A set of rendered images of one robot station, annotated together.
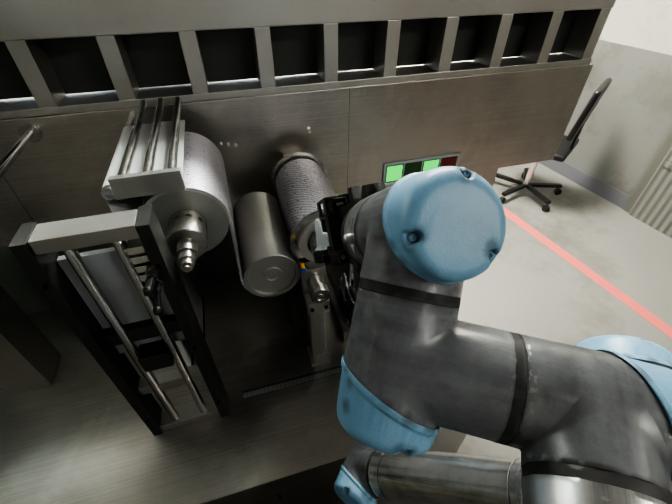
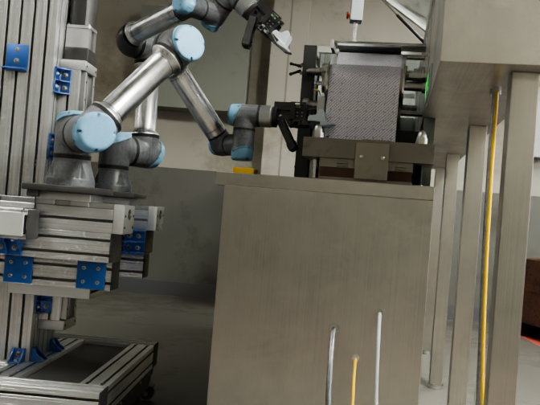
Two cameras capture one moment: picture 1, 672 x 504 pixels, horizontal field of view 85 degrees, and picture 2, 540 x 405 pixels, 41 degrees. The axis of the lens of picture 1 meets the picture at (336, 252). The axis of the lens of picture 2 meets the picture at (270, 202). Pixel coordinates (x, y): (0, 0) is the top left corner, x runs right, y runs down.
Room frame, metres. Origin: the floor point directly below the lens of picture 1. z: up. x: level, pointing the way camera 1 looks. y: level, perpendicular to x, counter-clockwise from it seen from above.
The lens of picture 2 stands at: (1.53, -2.29, 0.79)
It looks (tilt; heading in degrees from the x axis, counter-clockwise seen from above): 1 degrees up; 116
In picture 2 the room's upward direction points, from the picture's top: 5 degrees clockwise
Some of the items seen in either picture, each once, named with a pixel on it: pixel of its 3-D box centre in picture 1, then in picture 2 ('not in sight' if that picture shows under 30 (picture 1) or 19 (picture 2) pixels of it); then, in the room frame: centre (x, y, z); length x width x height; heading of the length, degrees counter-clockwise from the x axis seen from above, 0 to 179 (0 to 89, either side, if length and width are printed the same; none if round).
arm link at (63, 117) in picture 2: not in sight; (75, 133); (-0.03, -0.53, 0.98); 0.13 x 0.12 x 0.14; 151
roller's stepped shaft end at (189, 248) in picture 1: (187, 257); (314, 71); (0.43, 0.24, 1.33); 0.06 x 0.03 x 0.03; 16
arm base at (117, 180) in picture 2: not in sight; (112, 178); (-0.24, -0.07, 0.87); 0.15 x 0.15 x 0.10
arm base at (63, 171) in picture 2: not in sight; (71, 170); (-0.04, -0.52, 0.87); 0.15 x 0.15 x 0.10
